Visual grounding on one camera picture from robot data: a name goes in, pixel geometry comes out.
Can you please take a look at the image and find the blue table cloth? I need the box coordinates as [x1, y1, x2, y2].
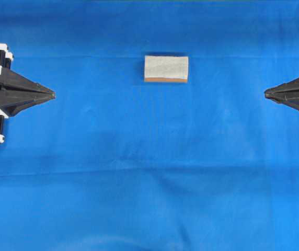
[0, 1, 299, 250]

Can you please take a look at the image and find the brown sponge with white pad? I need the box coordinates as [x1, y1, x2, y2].
[144, 55, 189, 83]

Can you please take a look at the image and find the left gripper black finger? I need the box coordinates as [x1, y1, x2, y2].
[0, 90, 55, 118]
[0, 66, 55, 95]

